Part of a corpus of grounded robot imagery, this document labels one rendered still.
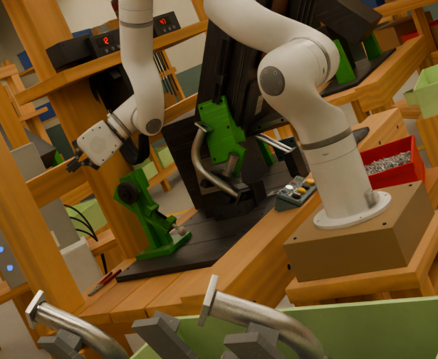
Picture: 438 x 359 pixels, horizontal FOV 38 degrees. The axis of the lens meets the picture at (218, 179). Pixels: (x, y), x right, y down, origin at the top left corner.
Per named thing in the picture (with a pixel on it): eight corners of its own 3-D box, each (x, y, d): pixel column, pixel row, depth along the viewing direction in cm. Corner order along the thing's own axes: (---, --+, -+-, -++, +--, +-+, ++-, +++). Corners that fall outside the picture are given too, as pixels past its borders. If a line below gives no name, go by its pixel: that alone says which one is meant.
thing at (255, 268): (411, 139, 271) (399, 106, 268) (246, 345, 154) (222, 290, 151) (380, 147, 279) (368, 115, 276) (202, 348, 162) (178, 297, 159)
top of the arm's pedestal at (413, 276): (451, 221, 157) (446, 207, 156) (421, 288, 132) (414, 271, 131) (335, 243, 176) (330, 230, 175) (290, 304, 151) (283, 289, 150)
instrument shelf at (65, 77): (217, 25, 262) (214, 16, 261) (68, 83, 192) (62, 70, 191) (172, 46, 277) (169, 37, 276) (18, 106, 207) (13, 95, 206)
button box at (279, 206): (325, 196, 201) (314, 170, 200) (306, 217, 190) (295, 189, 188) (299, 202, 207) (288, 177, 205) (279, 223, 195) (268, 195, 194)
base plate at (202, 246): (355, 134, 261) (352, 129, 261) (221, 265, 175) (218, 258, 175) (270, 158, 286) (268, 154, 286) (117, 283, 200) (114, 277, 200)
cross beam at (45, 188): (231, 97, 296) (223, 80, 295) (24, 217, 195) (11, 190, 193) (222, 101, 299) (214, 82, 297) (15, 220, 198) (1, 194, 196)
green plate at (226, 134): (252, 154, 216) (237, 94, 216) (239, 157, 209) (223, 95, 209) (226, 161, 223) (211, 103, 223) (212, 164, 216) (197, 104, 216)
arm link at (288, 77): (361, 125, 148) (327, 26, 143) (321, 154, 135) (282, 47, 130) (318, 135, 156) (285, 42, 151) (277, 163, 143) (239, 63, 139)
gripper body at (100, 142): (105, 115, 178) (73, 141, 178) (129, 142, 181) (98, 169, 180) (104, 115, 186) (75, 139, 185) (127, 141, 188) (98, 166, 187)
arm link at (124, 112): (137, 139, 182) (124, 127, 189) (171, 110, 183) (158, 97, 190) (120, 121, 177) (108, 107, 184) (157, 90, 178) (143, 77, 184)
